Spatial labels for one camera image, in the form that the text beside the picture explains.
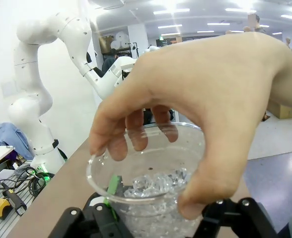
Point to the blue jacket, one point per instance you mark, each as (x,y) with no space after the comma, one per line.
(9,136)

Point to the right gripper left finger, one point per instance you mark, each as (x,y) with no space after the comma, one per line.
(98,218)

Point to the person's right forearm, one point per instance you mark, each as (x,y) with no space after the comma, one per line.
(290,81)

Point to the tall clear iced cup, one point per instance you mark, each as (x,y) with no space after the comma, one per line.
(141,171)

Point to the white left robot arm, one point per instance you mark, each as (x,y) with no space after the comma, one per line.
(26,104)

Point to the black handheld enabling switch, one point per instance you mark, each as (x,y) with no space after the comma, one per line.
(15,200)

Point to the person's right hand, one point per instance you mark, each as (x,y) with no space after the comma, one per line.
(210,86)

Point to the white foam rolls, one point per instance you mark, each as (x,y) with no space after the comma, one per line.
(120,39)

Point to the small cardboard box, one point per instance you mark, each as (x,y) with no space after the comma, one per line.
(106,44)

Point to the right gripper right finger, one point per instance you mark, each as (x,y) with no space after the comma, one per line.
(235,223)

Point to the large cardboard box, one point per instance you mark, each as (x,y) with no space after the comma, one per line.
(285,110)

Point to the seated person dark clothes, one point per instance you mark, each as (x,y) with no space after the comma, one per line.
(109,62)

